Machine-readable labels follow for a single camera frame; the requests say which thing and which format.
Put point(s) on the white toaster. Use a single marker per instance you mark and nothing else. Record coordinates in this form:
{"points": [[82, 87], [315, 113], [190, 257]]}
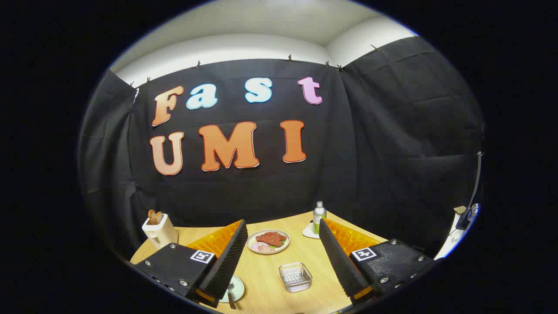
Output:
{"points": [[160, 235]]}

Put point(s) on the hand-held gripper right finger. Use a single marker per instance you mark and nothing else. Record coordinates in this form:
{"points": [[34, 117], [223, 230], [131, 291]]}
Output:
{"points": [[338, 261]]}

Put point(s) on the dark blue device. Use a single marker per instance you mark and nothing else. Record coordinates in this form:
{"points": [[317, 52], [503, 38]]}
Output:
{"points": [[466, 217]]}

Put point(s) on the thin grey pole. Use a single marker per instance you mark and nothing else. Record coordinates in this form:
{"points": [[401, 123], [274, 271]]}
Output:
{"points": [[477, 179]]}

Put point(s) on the white oval plate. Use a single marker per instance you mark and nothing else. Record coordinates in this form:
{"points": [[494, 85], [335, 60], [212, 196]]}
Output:
{"points": [[252, 237]]}

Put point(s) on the brown meat steak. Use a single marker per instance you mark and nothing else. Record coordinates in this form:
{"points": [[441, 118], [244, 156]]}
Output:
{"points": [[270, 238]]}

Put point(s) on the small white coaster tray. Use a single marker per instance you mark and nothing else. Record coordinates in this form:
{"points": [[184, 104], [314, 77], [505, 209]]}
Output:
{"points": [[308, 232]]}

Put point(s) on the green lettuce leaf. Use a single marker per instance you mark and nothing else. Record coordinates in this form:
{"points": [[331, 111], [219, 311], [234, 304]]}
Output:
{"points": [[281, 242]]}

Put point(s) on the pale pink ham slice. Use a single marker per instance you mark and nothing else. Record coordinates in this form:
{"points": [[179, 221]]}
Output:
{"points": [[255, 247]]}

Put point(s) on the light blue round plate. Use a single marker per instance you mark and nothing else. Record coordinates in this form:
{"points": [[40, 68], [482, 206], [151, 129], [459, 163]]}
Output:
{"points": [[239, 291]]}

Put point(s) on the white board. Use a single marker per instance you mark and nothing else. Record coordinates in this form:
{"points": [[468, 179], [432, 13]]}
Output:
{"points": [[449, 244]]}

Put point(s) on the silver bottle with green label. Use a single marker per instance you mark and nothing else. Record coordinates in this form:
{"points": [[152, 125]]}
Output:
{"points": [[319, 216]]}

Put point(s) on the red ham slice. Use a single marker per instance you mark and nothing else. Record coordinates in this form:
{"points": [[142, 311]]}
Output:
{"points": [[267, 248]]}

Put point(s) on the toasted bread slice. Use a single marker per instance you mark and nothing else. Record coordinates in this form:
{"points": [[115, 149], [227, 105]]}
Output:
{"points": [[151, 216], [158, 217]]}

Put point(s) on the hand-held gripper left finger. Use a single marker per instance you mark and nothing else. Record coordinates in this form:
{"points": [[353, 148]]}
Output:
{"points": [[226, 261]]}

